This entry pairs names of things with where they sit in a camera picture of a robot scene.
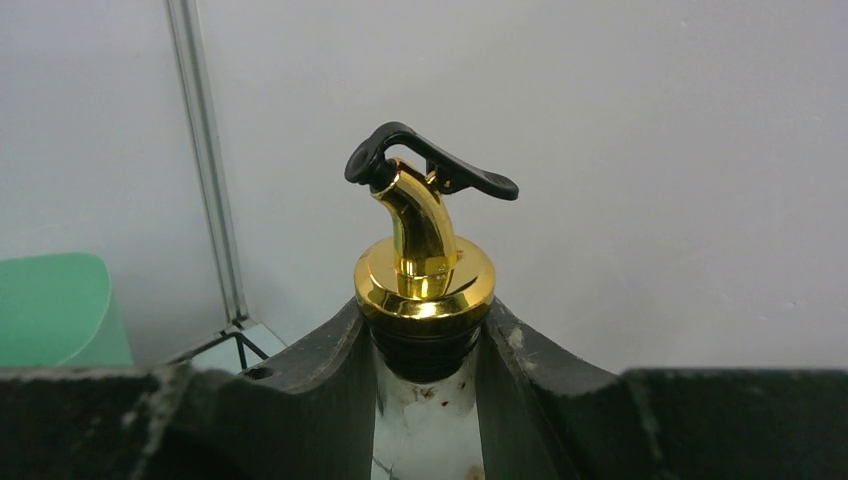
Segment green plastic waste bin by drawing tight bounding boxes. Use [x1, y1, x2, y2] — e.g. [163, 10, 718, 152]
[1, 253, 134, 368]

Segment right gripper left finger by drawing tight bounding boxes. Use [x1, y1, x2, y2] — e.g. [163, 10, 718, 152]
[1, 301, 375, 479]

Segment black wire rack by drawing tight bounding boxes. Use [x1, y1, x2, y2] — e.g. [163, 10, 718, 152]
[168, 331, 269, 374]

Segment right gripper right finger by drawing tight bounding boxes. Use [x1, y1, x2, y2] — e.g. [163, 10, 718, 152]
[476, 302, 847, 479]

